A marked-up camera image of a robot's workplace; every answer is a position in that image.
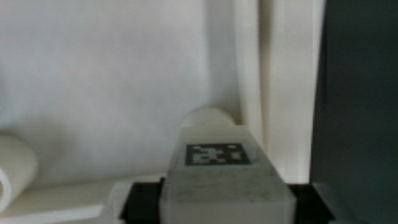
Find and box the white L-shaped fence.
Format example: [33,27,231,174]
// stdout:
[259,0,327,183]

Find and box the white square tabletop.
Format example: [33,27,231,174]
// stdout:
[0,0,259,224]

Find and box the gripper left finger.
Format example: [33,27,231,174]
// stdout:
[105,177,165,224]

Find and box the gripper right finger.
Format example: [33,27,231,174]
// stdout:
[288,184,336,224]

